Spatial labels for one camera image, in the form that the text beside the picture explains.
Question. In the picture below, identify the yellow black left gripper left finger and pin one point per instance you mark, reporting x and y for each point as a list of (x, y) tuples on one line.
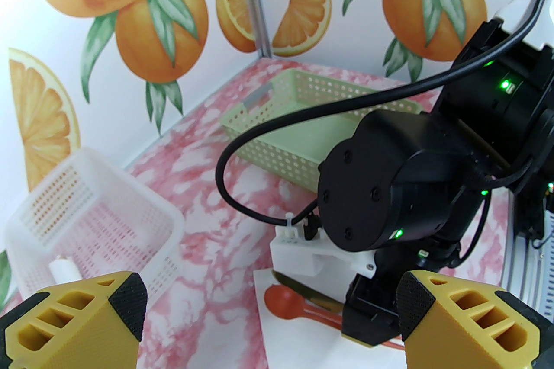
[(73, 328)]

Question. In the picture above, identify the green perforated plastic basket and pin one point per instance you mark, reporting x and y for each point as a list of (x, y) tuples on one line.
[(277, 146)]

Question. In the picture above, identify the orange carrot toy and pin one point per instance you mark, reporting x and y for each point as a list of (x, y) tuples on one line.
[(281, 301)]

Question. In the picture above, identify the rolled white napkin bundle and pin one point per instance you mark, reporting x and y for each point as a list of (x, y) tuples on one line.
[(65, 270)]

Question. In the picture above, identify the olive gold knife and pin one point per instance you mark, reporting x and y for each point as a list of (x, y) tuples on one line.
[(294, 285)]

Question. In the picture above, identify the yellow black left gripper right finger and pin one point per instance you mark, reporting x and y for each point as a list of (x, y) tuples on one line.
[(467, 328)]

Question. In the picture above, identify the white perforated plastic basket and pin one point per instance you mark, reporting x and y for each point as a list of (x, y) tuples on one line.
[(108, 203)]

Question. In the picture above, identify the aluminium mounting rail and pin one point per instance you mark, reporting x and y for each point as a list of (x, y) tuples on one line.
[(507, 255)]

